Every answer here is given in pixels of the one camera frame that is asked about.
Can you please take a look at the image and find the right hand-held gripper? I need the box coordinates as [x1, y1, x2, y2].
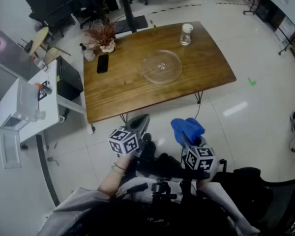
[181, 134, 216, 179]

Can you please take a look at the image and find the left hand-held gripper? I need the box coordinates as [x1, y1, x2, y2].
[108, 114, 152, 158]

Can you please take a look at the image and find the blue cloth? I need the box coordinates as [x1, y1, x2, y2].
[171, 118, 206, 145]

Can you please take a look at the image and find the clear glass round plate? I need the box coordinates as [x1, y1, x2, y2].
[141, 49, 183, 85]

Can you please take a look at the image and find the person's right forearm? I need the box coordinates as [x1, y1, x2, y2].
[195, 178, 212, 194]

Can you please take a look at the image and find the person's left forearm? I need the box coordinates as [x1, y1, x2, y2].
[98, 155, 136, 198]

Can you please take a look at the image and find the white microwave oven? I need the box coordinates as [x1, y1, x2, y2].
[0, 77, 47, 169]

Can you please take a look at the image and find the black smartphone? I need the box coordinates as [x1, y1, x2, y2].
[96, 54, 109, 74]

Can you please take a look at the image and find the black box appliance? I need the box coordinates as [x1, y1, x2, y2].
[56, 55, 84, 101]

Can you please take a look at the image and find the black mesh office chair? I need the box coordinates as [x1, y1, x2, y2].
[211, 167, 295, 236]

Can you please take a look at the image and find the clear soap dispenser black pump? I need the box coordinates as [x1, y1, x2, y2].
[79, 43, 96, 61]

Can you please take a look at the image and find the white side table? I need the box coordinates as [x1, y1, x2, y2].
[19, 59, 95, 152]

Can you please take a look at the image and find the dried plant in white vase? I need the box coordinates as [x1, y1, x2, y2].
[85, 20, 118, 54]

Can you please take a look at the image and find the glass jar with white lid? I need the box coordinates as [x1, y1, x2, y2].
[179, 23, 194, 46]

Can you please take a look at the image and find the clear glass cup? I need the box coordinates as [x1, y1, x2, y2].
[33, 109, 46, 121]

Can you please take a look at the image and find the black framed white card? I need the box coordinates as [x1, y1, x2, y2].
[38, 80, 49, 102]

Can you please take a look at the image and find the orange and green small bottle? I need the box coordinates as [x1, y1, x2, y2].
[35, 82, 53, 95]

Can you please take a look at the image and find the person's grey shirt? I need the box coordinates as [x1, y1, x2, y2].
[36, 178, 261, 236]

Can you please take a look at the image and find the black display stand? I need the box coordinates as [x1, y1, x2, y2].
[114, 0, 149, 34]

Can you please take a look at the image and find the plastic water bottle red cap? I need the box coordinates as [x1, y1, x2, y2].
[31, 56, 50, 71]

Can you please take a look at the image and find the black router with antennas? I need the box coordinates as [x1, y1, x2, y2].
[17, 38, 34, 53]

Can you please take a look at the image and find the black chest camera rig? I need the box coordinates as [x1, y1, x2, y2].
[126, 153, 228, 206]

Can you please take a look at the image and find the thin green wrist bracelet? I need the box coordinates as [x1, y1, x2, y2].
[112, 163, 127, 177]

